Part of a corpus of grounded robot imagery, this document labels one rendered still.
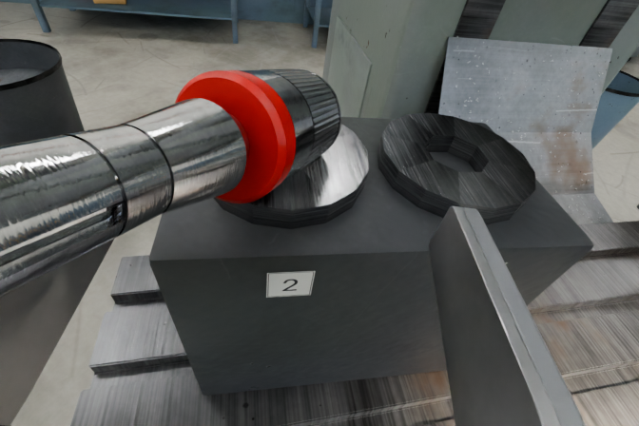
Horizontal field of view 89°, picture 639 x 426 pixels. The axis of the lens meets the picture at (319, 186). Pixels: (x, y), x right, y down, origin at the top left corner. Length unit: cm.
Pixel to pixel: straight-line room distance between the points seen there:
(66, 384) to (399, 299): 137
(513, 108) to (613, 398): 42
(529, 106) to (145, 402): 66
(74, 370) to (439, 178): 142
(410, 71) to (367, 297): 45
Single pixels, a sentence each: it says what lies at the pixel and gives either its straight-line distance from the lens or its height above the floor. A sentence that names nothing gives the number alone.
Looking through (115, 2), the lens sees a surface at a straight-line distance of 401.
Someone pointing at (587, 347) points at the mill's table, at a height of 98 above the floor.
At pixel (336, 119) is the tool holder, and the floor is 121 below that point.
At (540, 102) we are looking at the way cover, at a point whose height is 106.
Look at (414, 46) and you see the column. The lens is 57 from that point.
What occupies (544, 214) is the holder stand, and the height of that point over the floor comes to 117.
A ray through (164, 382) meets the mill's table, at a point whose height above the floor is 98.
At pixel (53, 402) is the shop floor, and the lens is 149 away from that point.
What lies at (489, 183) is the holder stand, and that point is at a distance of 20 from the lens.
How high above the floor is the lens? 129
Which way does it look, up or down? 42 degrees down
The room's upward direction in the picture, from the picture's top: 9 degrees clockwise
